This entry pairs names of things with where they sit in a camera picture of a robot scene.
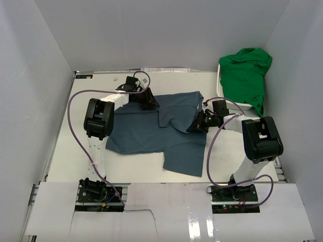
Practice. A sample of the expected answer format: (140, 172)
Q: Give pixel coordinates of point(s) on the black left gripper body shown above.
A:
(141, 89)

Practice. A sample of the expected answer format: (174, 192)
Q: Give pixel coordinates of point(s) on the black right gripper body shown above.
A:
(209, 121)

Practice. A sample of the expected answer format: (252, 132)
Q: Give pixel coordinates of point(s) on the blue t shirt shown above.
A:
(138, 131)

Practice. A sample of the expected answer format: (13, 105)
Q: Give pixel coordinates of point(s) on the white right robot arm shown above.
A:
(261, 141)

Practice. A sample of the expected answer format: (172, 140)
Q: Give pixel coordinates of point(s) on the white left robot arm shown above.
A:
(99, 120)

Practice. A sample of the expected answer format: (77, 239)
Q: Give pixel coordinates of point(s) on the papers behind table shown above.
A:
(166, 70)

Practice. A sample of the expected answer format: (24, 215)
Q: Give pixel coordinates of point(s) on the white plastic basket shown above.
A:
(220, 93)

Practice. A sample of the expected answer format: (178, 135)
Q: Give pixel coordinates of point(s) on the black label sticker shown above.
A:
(83, 76)

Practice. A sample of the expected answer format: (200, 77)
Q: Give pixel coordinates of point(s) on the green t shirt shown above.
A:
(242, 76)

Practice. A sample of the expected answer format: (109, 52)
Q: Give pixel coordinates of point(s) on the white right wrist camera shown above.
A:
(208, 108)

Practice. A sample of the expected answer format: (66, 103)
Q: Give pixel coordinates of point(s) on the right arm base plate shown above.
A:
(235, 200)

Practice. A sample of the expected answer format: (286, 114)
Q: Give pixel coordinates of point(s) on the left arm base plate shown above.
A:
(107, 201)

